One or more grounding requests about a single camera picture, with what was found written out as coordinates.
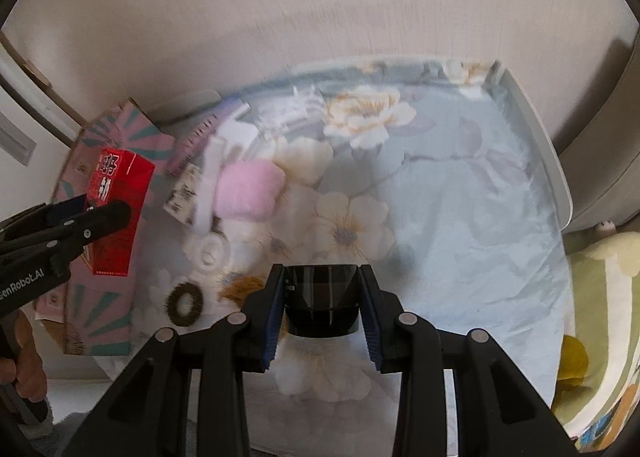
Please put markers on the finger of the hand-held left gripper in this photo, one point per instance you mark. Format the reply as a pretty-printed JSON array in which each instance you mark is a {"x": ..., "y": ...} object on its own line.
[
  {"x": 107, "y": 217},
  {"x": 67, "y": 209}
]

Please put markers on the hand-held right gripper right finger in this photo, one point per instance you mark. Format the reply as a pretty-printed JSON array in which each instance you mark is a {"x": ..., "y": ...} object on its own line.
[{"x": 372, "y": 324}]

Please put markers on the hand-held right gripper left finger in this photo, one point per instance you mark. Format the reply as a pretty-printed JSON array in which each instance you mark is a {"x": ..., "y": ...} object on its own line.
[{"x": 271, "y": 322}]

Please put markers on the red carton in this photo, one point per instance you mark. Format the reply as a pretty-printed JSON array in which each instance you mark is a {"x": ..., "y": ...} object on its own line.
[{"x": 117, "y": 217}]

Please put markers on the black round jar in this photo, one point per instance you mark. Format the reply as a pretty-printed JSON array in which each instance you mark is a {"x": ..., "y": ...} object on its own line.
[{"x": 320, "y": 299}]

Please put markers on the pink cardboard box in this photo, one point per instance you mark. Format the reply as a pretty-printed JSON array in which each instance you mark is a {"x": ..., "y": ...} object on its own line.
[{"x": 107, "y": 307}]

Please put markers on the white earbuds case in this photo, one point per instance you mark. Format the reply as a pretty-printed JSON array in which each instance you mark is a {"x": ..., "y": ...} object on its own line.
[{"x": 237, "y": 134}]

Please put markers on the clear floss pick box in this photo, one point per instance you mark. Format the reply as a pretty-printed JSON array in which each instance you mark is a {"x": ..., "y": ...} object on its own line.
[{"x": 295, "y": 109}]

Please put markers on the person's left hand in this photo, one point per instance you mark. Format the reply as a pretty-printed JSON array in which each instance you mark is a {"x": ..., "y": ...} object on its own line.
[{"x": 29, "y": 372}]

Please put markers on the white printed small box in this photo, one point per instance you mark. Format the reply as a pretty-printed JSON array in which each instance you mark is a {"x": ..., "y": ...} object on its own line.
[{"x": 184, "y": 194}]

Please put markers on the white tube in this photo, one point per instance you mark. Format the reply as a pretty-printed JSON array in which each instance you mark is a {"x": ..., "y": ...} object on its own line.
[{"x": 207, "y": 182}]

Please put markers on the purple long box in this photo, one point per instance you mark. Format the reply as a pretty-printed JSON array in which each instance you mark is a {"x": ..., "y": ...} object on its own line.
[{"x": 200, "y": 137}]

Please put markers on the floral cloth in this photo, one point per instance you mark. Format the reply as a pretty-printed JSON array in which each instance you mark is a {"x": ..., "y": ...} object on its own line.
[{"x": 450, "y": 217}]

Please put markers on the pink fluffy puff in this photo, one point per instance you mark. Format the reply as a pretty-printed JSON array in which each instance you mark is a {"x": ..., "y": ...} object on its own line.
[{"x": 247, "y": 189}]

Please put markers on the white plastic stick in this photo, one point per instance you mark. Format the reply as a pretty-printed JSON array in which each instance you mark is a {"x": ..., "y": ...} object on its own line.
[{"x": 239, "y": 113}]

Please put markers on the yellow plush piece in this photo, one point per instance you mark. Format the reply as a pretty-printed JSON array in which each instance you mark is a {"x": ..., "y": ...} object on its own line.
[{"x": 572, "y": 357}]

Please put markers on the green striped blanket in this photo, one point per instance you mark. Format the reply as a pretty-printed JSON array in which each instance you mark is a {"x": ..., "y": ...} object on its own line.
[{"x": 607, "y": 317}]

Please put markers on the beige upholstered furniture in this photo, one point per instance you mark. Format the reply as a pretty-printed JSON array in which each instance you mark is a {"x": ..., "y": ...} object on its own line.
[{"x": 610, "y": 137}]

